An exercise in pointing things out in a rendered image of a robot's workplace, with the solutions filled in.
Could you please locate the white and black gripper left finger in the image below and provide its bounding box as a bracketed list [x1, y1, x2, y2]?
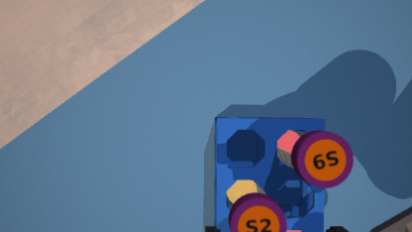
[205, 226, 221, 232]

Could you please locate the blue bench mat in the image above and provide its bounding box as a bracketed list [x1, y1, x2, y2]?
[0, 0, 412, 232]

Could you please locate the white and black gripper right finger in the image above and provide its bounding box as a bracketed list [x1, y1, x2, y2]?
[326, 226, 349, 232]

